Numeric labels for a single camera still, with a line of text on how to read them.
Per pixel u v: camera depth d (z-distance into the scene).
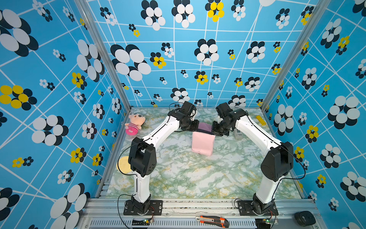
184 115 0.64
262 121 1.12
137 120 1.04
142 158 0.49
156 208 0.73
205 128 0.91
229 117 0.62
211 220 0.70
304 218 0.68
